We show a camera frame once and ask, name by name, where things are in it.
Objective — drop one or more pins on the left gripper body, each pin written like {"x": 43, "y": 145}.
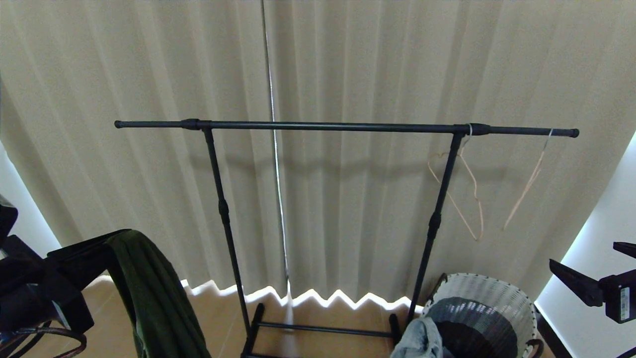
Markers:
{"x": 35, "y": 293}

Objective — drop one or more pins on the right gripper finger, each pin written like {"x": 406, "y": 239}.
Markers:
{"x": 627, "y": 249}
{"x": 584, "y": 288}

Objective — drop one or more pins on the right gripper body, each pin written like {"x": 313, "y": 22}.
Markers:
{"x": 613, "y": 298}

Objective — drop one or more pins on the green printed t-shirt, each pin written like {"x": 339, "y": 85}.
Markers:
{"x": 149, "y": 298}

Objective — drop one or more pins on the pink clothes hanger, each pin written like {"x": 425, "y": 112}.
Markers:
{"x": 474, "y": 189}
{"x": 526, "y": 186}

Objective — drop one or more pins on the white laundry basket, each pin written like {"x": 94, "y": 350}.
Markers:
{"x": 472, "y": 291}

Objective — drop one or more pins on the black clothes rack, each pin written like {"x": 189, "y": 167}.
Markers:
{"x": 323, "y": 126}

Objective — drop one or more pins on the pale grey shorts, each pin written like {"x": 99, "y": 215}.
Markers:
{"x": 417, "y": 340}

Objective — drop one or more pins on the beige curtain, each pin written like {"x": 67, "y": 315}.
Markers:
{"x": 348, "y": 59}

